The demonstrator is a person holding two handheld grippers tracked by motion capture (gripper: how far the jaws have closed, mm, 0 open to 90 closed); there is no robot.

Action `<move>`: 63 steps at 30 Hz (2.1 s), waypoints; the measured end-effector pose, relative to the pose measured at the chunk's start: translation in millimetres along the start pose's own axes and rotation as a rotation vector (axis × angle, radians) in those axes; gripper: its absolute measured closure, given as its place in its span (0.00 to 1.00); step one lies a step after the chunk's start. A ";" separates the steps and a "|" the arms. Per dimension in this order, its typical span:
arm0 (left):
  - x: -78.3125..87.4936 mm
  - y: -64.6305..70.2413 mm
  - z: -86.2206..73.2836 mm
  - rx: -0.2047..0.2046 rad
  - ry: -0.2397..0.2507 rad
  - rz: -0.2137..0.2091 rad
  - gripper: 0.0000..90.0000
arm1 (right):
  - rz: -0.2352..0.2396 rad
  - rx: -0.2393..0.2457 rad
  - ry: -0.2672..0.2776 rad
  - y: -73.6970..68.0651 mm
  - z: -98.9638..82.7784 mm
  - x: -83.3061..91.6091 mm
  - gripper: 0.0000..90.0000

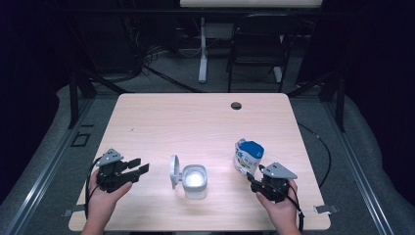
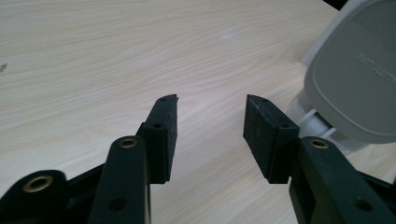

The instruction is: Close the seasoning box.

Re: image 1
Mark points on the white desk leg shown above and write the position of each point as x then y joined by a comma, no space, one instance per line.
203,58

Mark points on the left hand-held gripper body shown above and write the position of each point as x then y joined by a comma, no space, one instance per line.
112,176

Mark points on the black folding chair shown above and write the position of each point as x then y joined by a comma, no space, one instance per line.
257,39

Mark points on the metal floor rail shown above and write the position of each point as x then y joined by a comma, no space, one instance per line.
39,182
359,182

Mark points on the black floor socket frame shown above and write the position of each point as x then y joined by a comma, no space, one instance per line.
75,140

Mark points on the clear jar with white lid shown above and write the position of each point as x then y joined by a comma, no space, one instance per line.
192,179

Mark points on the black metal stand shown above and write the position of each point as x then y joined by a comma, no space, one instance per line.
339,101
73,98

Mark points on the person's right hand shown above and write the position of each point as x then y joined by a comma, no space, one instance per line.
280,212

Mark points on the person's left hand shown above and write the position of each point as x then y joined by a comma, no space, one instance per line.
104,202

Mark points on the grey table edge bracket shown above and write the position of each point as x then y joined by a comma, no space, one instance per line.
70,212
326,209

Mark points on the blue and white salt bag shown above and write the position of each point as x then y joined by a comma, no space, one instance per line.
248,158

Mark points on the black table grommet hole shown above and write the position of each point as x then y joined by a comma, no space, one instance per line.
236,105

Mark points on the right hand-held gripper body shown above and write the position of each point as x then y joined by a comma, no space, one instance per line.
274,186

